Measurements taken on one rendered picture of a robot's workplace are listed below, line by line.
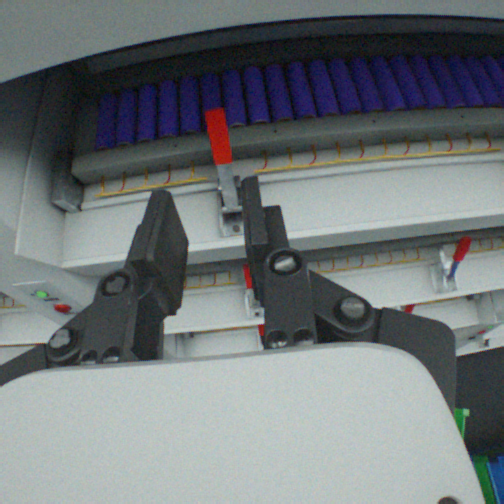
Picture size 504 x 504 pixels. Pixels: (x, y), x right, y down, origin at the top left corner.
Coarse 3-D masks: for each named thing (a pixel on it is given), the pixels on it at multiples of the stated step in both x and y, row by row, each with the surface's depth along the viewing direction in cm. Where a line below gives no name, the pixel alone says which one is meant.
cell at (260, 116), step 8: (248, 72) 25; (256, 72) 25; (248, 80) 24; (256, 80) 24; (248, 88) 24; (256, 88) 24; (264, 88) 25; (248, 96) 24; (256, 96) 24; (264, 96) 24; (248, 104) 24; (256, 104) 24; (264, 104) 24; (248, 112) 24; (256, 112) 23; (264, 112) 23; (256, 120) 23; (264, 120) 24
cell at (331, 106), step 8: (312, 64) 25; (320, 64) 24; (312, 72) 25; (320, 72) 24; (312, 80) 25; (320, 80) 24; (328, 80) 24; (312, 88) 25; (320, 88) 24; (328, 88) 24; (320, 96) 24; (328, 96) 23; (320, 104) 24; (328, 104) 23; (336, 104) 23; (320, 112) 24; (328, 112) 23; (336, 112) 23
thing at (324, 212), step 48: (144, 48) 24; (192, 48) 25; (48, 96) 23; (48, 144) 23; (432, 144) 24; (480, 144) 24; (48, 192) 22; (96, 192) 25; (288, 192) 24; (336, 192) 23; (384, 192) 23; (432, 192) 23; (480, 192) 23; (48, 240) 22; (96, 240) 24; (192, 240) 23; (240, 240) 23; (336, 240) 25
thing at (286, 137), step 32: (256, 128) 23; (288, 128) 22; (320, 128) 22; (352, 128) 22; (384, 128) 22; (416, 128) 22; (448, 128) 22; (480, 128) 22; (96, 160) 23; (128, 160) 23; (160, 160) 23; (192, 160) 24; (352, 160) 23
